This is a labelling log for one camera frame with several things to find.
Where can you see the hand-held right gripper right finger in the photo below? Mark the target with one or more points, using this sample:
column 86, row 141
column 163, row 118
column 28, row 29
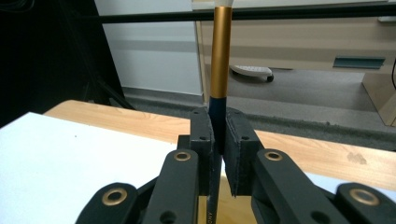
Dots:
column 241, row 161

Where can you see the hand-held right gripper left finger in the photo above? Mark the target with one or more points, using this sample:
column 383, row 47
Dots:
column 201, row 146

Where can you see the square wooden cup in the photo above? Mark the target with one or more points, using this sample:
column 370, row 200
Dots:
column 236, row 208

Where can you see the dark blue gold brush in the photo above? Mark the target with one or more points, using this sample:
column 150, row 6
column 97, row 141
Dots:
column 221, row 56

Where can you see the white wheeled base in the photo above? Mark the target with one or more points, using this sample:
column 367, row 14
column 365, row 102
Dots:
column 252, row 72

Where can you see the black metal stand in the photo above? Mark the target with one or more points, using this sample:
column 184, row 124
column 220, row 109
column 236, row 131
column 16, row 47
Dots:
column 109, row 93

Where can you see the white cabinet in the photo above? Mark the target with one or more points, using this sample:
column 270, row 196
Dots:
column 155, row 46

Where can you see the light wooden desk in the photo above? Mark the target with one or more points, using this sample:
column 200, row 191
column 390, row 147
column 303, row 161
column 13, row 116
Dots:
column 295, row 40

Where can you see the white table mat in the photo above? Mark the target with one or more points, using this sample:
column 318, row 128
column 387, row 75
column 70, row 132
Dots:
column 62, row 174

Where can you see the black curtain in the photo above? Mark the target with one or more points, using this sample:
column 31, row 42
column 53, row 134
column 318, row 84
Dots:
column 40, row 56

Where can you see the black horizontal frame bar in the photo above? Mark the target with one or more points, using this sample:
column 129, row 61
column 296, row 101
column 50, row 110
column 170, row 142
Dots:
column 295, row 13

